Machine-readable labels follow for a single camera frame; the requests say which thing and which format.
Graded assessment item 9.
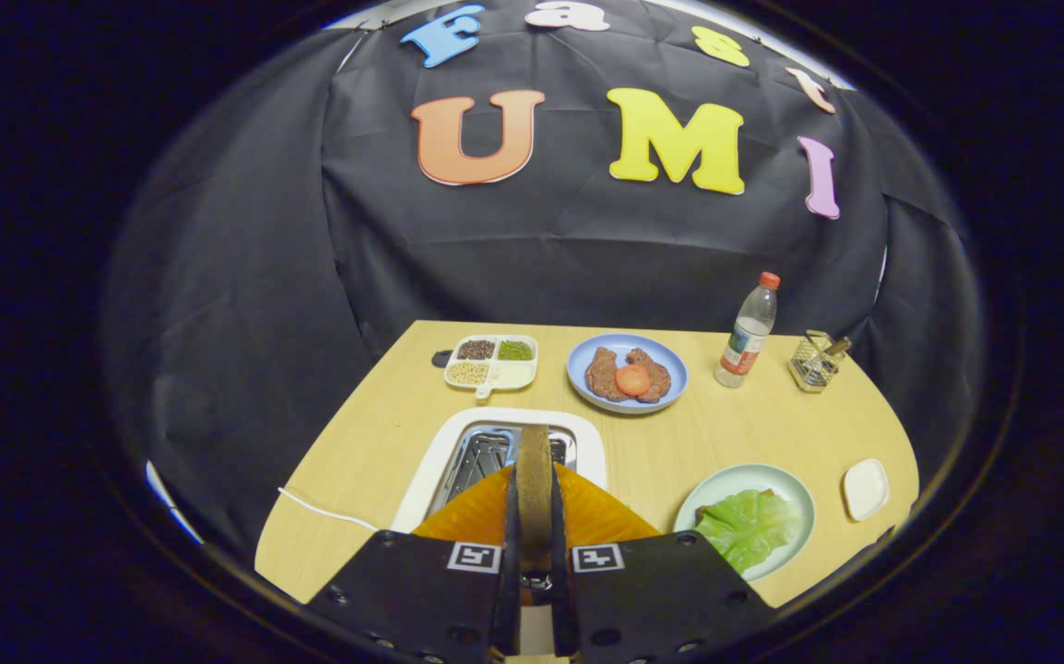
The metal wire basket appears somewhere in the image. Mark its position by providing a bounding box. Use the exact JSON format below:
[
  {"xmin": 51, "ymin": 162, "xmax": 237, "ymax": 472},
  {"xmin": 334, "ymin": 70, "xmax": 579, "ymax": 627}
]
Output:
[{"xmin": 788, "ymin": 329, "xmax": 842, "ymax": 395}]

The brown meat piece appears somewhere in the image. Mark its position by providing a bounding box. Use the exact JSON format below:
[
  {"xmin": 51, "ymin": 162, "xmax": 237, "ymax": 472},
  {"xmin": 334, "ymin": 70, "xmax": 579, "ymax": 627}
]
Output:
[
  {"xmin": 626, "ymin": 348, "xmax": 672, "ymax": 404},
  {"xmin": 585, "ymin": 347, "xmax": 630, "ymax": 402}
]

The brown bread slice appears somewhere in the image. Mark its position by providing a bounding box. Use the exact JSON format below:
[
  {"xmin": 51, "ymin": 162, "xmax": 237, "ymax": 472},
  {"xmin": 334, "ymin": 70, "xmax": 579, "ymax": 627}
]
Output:
[{"xmin": 514, "ymin": 424, "xmax": 554, "ymax": 573}]

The small white dish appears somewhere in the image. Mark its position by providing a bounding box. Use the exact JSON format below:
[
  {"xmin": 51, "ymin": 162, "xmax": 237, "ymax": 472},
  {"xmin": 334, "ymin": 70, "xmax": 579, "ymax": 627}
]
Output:
[{"xmin": 842, "ymin": 457, "xmax": 891, "ymax": 523}]

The white divided spice dish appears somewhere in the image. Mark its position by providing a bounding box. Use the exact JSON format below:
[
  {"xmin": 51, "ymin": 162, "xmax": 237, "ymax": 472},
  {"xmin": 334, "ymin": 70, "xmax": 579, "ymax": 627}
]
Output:
[{"xmin": 443, "ymin": 334, "xmax": 539, "ymax": 400}]

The pale green plate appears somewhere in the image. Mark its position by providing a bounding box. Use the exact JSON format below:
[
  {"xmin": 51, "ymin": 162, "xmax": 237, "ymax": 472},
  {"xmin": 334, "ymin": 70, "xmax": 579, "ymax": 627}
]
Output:
[{"xmin": 673, "ymin": 463, "xmax": 817, "ymax": 583}]

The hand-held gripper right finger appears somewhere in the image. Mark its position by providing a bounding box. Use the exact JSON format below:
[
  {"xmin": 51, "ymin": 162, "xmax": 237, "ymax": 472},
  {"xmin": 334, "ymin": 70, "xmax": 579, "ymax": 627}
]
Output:
[{"xmin": 550, "ymin": 461, "xmax": 777, "ymax": 664}]

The white power cable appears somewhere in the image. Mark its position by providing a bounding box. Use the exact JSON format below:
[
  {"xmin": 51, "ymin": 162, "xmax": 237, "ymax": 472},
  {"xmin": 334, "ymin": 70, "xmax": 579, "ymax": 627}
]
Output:
[{"xmin": 277, "ymin": 486, "xmax": 381, "ymax": 533}]

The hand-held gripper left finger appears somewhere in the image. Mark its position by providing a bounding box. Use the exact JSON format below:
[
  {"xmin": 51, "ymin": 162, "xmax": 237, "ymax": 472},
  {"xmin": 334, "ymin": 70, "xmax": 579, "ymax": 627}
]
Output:
[{"xmin": 306, "ymin": 466, "xmax": 522, "ymax": 664}]

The clear bottle with red cap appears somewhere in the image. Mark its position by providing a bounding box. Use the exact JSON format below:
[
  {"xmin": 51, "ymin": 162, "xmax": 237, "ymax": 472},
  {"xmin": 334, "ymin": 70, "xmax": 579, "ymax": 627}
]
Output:
[{"xmin": 714, "ymin": 271, "xmax": 782, "ymax": 389}]

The blue plate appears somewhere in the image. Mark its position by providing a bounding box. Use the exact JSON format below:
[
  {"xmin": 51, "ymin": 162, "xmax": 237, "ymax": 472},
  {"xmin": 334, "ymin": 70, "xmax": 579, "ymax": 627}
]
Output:
[{"xmin": 566, "ymin": 333, "xmax": 689, "ymax": 415}]

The green lettuce leaf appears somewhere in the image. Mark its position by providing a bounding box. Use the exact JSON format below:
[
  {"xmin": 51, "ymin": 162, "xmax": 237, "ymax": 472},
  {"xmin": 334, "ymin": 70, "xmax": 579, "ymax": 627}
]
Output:
[{"xmin": 696, "ymin": 489, "xmax": 805, "ymax": 575}]

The white toaster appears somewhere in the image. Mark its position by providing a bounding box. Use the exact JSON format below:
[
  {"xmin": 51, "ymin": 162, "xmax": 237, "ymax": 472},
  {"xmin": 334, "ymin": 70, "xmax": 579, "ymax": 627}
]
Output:
[{"xmin": 389, "ymin": 408, "xmax": 609, "ymax": 536}]

